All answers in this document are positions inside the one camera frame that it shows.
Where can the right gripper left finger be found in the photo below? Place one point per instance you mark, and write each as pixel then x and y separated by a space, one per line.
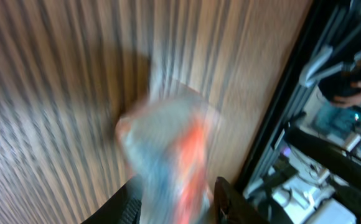
pixel 124 207

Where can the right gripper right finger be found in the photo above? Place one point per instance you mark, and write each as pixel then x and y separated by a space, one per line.
pixel 230 207

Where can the red white small carton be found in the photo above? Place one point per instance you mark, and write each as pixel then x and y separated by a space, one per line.
pixel 164 140

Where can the person's hand in background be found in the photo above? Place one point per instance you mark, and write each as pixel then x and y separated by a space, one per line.
pixel 346 102

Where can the cluttered background workbench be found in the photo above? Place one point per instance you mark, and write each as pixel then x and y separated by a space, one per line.
pixel 306 162

